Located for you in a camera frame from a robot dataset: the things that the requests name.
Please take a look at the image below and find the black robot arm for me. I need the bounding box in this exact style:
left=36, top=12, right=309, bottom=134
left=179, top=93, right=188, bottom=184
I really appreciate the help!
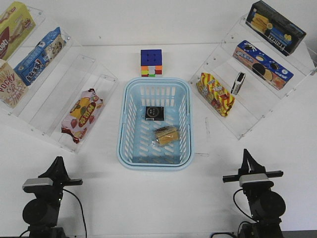
left=22, top=156, right=83, bottom=238
left=66, top=150, right=286, bottom=237

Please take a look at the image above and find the blue cookie bag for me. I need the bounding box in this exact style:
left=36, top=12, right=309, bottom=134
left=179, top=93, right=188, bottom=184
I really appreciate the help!
left=14, top=27, right=66, bottom=86

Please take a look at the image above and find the black Fruizza cracker box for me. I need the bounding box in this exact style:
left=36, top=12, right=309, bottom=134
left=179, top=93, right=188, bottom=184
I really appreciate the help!
left=246, top=0, right=306, bottom=57

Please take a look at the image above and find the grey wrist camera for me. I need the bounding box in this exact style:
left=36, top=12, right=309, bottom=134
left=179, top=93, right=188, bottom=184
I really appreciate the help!
left=239, top=173, right=274, bottom=188
left=22, top=178, right=53, bottom=193

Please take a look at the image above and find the black tissue pack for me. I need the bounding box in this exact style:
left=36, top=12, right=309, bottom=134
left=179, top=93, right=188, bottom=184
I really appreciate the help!
left=145, top=106, right=164, bottom=121

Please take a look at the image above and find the light blue plastic basket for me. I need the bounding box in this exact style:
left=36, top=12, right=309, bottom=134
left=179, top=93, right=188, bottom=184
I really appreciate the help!
left=117, top=77, right=194, bottom=171

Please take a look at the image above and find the pink strawberry cake package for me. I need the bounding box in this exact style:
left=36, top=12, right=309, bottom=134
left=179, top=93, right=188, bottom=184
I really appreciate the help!
left=61, top=88, right=105, bottom=144

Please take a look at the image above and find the clear acrylic shelf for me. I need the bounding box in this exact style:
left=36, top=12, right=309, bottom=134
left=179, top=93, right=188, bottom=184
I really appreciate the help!
left=189, top=15, right=317, bottom=139
left=0, top=4, right=119, bottom=156

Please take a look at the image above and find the clear acrylic right shelf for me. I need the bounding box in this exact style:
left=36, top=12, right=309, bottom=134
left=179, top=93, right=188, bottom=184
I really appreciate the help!
left=189, top=15, right=317, bottom=139

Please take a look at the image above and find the bread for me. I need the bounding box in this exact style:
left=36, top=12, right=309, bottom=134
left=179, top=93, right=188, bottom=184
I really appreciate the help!
left=152, top=126, right=179, bottom=146

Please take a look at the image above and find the yellow wafer box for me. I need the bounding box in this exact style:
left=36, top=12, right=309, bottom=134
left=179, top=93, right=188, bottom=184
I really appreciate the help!
left=0, top=1, right=36, bottom=60

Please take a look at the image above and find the Pocky snack box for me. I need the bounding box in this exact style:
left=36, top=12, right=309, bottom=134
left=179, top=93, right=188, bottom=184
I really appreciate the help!
left=0, top=59, right=28, bottom=108

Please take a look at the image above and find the small black white carton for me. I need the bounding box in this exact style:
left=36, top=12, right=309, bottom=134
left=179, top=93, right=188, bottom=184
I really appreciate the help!
left=231, top=72, right=246, bottom=95

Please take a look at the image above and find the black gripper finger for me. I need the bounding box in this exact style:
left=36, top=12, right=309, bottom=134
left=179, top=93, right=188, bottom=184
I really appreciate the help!
left=59, top=156, right=70, bottom=180
left=239, top=149, right=251, bottom=174
left=246, top=150, right=265, bottom=173
left=44, top=156, right=62, bottom=179

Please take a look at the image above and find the multicolour puzzle cube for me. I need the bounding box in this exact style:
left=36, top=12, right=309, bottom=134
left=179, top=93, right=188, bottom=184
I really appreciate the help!
left=140, top=49, right=163, bottom=77

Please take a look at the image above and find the yellow red snack bag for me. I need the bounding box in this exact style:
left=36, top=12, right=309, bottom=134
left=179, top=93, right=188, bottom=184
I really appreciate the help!
left=196, top=72, right=235, bottom=117

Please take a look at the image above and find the clear acrylic left shelf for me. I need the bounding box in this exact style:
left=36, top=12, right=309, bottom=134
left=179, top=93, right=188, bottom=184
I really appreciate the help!
left=0, top=4, right=119, bottom=156

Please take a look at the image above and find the blue sandwich cookie box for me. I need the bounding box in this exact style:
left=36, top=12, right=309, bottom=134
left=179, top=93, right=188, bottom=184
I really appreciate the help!
left=233, top=40, right=294, bottom=90

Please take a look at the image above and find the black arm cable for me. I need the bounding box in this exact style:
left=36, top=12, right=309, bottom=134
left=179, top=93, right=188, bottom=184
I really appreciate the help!
left=19, top=188, right=88, bottom=238
left=210, top=188, right=251, bottom=236

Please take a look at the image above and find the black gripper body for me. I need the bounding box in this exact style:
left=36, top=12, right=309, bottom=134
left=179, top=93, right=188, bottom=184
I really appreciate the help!
left=222, top=170, right=284, bottom=183
left=38, top=174, right=83, bottom=196

